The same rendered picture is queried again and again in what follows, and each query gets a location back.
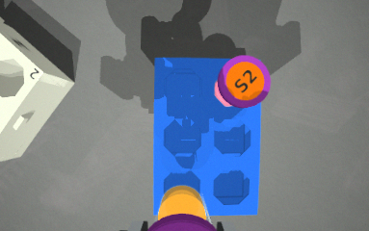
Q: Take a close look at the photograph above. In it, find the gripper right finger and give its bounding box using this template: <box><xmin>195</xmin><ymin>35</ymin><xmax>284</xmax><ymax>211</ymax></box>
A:
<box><xmin>217</xmin><ymin>221</ymin><xmax>237</xmax><ymax>231</ymax></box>

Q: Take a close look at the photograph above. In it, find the blue tube rack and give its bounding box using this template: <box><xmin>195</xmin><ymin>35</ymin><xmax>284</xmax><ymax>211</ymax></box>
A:
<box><xmin>153</xmin><ymin>58</ymin><xmax>261</xmax><ymax>216</ymax></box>

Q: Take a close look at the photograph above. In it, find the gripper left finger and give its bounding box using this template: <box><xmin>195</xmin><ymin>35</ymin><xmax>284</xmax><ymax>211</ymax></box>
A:
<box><xmin>128</xmin><ymin>220</ymin><xmax>148</xmax><ymax>231</ymax></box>

